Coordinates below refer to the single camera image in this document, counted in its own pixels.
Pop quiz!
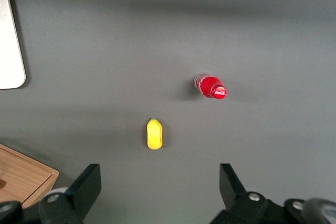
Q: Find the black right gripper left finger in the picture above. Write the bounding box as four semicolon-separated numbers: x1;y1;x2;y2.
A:
0;163;102;224

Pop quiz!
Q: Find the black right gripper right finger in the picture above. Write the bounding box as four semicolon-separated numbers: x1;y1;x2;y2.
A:
209;163;336;224

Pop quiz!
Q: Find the white plastic tray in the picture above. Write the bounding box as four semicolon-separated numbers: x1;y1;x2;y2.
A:
0;0;27;90

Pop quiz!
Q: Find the wooden drawer cabinet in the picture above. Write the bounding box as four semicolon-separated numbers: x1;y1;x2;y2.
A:
0;143;60;209

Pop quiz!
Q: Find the yellow lemon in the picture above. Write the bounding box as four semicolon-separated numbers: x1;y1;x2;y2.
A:
145;118;164;151

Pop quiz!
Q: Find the red cola bottle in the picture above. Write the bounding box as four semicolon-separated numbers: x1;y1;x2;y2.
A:
193;72;228;101

